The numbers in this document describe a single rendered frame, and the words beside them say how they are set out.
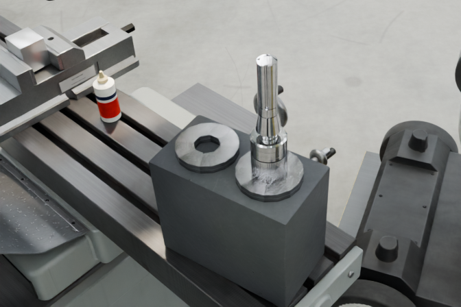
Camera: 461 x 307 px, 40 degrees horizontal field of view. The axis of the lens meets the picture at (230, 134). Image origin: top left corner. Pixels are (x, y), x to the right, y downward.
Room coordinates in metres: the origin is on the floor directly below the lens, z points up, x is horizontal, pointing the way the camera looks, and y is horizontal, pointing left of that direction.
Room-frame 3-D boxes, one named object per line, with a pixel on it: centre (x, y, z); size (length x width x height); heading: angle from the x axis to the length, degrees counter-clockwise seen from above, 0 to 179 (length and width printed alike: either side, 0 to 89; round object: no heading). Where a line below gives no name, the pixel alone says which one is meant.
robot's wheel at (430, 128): (1.21, -0.50, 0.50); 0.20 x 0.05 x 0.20; 65
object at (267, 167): (0.59, -0.05, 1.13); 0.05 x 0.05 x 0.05
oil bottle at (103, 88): (0.97, 0.23, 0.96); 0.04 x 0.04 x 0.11
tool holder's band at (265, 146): (0.59, -0.05, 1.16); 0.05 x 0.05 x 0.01
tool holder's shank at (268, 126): (0.59, -0.05, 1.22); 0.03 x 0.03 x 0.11
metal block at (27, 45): (1.06, 0.38, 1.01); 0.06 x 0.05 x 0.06; 41
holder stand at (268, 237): (0.62, -0.01, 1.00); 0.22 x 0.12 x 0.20; 53
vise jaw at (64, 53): (1.09, 0.34, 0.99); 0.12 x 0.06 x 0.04; 41
